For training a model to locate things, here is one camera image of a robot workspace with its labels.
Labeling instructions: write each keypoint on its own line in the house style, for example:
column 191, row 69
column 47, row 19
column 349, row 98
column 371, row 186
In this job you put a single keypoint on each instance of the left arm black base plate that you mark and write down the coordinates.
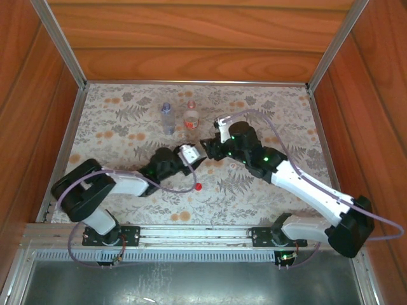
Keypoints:
column 130, row 236

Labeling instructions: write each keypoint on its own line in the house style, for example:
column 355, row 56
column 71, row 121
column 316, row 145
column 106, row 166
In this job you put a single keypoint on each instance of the aluminium frame post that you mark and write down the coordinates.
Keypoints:
column 337, row 44
column 60, row 44

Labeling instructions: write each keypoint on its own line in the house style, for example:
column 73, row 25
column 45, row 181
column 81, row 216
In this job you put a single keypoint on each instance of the clear bottle red label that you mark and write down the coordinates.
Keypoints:
column 191, row 122

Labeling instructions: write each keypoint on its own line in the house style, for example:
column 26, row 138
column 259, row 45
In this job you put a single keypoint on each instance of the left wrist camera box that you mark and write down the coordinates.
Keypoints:
column 190, row 154

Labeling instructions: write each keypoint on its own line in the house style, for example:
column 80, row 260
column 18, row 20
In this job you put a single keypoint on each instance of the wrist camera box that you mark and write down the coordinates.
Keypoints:
column 190, row 154
column 224, row 127

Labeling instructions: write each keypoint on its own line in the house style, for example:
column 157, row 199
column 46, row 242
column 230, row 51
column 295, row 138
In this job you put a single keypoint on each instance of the aluminium side rail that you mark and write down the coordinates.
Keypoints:
column 321, row 133
column 68, row 139

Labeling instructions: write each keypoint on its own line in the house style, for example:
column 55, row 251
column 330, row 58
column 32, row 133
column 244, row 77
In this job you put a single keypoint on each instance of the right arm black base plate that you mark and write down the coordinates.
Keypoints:
column 260, row 236

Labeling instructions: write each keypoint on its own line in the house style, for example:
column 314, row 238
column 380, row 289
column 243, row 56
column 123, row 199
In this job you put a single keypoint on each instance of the steel sheet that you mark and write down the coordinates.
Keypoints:
column 190, row 286

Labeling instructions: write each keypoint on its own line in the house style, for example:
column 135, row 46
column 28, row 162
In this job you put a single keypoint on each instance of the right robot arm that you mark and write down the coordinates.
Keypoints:
column 305, row 187

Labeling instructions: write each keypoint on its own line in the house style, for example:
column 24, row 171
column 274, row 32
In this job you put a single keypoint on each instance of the circuit board with light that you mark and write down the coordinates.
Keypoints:
column 286, row 256

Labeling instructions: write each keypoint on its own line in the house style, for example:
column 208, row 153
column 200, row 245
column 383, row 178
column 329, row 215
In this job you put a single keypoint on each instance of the clear bottle purple neck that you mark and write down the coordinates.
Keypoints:
column 168, row 119

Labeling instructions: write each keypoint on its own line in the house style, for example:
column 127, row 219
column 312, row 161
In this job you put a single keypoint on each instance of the aluminium front rail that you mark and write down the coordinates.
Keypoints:
column 190, row 235

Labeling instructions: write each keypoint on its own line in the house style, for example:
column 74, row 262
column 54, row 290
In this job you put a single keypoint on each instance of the aluminium back rail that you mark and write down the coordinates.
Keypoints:
column 190, row 83

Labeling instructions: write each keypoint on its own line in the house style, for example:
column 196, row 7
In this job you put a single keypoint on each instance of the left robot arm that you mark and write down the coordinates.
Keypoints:
column 127, row 184

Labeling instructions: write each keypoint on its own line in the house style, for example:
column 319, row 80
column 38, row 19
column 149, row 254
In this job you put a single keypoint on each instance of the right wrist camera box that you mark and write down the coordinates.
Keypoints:
column 224, row 127

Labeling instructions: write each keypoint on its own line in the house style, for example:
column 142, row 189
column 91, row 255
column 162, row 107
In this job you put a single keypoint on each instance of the red bottle cap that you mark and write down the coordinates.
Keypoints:
column 199, row 187

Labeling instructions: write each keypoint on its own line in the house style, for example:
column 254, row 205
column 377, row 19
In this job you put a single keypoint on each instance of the floral tablecloth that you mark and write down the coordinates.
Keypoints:
column 190, row 206

